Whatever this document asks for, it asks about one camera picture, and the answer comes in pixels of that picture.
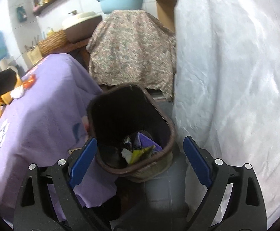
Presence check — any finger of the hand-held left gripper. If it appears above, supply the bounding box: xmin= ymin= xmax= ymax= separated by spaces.
xmin=0 ymin=69 xmax=17 ymax=104

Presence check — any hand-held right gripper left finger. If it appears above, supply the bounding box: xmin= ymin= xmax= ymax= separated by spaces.
xmin=13 ymin=137 xmax=112 ymax=231

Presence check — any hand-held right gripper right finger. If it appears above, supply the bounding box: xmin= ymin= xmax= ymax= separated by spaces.
xmin=183 ymin=136 xmax=268 ymax=231

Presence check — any white tissue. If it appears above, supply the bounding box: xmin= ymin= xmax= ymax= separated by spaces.
xmin=11 ymin=87 xmax=25 ymax=99

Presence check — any yellow snack wrapper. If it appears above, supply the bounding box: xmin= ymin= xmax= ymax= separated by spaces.
xmin=129 ymin=146 xmax=156 ymax=165

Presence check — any brown trash bin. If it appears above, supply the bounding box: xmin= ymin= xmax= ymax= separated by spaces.
xmin=87 ymin=84 xmax=176 ymax=183

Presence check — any purple snack bag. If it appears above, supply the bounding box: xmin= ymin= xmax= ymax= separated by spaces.
xmin=133 ymin=130 xmax=163 ymax=153

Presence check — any white paper cup stack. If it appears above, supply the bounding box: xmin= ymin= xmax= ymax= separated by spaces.
xmin=0 ymin=59 xmax=11 ymax=72

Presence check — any beige chopstick holder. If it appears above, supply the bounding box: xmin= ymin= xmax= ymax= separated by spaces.
xmin=25 ymin=37 xmax=43 ymax=64

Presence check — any purple floral tablecloth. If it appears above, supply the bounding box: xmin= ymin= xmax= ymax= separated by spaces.
xmin=0 ymin=53 xmax=118 ymax=222

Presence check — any wicker basket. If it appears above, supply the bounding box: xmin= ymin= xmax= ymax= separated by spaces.
xmin=38 ymin=29 xmax=68 ymax=56

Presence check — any dark wooden washstand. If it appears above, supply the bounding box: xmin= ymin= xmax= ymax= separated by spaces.
xmin=65 ymin=38 xmax=92 ymax=70

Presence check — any white cover cloth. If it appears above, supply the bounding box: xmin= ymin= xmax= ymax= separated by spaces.
xmin=172 ymin=0 xmax=280 ymax=224

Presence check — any brown and white pot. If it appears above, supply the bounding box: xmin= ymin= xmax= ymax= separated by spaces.
xmin=62 ymin=11 xmax=103 ymax=43

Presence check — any floral paisley cover cloth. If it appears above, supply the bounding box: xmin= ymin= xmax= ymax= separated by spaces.
xmin=87 ymin=10 xmax=176 ymax=101

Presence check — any light blue plastic basin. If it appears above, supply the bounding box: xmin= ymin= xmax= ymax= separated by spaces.
xmin=97 ymin=0 xmax=148 ymax=15

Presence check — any light wooden cabinet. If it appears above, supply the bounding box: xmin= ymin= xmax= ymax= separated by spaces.
xmin=155 ymin=0 xmax=179 ymax=33

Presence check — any green wall packet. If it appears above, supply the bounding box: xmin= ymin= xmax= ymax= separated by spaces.
xmin=16 ymin=5 xmax=28 ymax=23

